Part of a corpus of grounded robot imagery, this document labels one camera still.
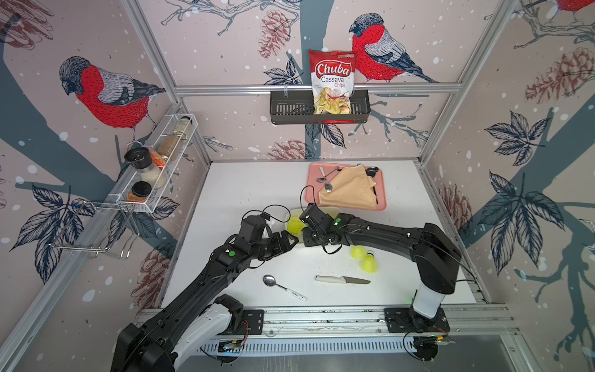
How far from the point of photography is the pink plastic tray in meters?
1.06

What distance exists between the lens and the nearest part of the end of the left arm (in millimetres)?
659

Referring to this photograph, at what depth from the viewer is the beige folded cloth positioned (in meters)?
1.06

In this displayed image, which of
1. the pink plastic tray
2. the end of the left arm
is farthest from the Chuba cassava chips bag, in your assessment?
the end of the left arm

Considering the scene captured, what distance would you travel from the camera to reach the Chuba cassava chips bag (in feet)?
2.73

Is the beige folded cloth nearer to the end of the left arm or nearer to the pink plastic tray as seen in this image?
the pink plastic tray
